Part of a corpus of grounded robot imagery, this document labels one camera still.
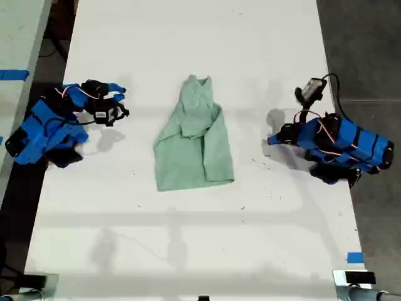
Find grey metal pipe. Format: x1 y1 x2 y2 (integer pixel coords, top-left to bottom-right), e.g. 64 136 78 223
0 290 45 301
336 286 401 301

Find long blue tape strip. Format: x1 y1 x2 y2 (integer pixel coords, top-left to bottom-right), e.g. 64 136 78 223
0 69 29 82

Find thick black camera cable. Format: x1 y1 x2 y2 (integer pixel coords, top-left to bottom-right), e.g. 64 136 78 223
321 73 345 119

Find pale green T-shirt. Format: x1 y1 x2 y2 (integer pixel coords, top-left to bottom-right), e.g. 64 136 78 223
152 74 236 192

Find grey camera box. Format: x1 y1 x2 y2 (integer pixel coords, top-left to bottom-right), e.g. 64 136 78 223
301 77 328 97

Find black camera stalk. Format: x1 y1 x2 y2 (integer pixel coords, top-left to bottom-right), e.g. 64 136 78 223
294 87 324 125
112 102 130 122

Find black camera box with label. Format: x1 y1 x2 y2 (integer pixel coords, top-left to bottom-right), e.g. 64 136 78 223
93 106 116 127

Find small black box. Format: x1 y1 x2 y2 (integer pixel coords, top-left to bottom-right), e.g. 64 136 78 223
344 272 377 285
22 275 48 288

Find blue tape square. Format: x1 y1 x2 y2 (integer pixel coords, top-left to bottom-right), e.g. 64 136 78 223
346 251 365 265

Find white side table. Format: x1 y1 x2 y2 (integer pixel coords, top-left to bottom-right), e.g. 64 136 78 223
0 0 54 203

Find metal bracket plate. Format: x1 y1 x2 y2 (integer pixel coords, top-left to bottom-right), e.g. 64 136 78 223
18 273 60 297
332 269 377 288

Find black floor cable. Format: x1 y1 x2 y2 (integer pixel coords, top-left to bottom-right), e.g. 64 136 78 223
39 29 68 63

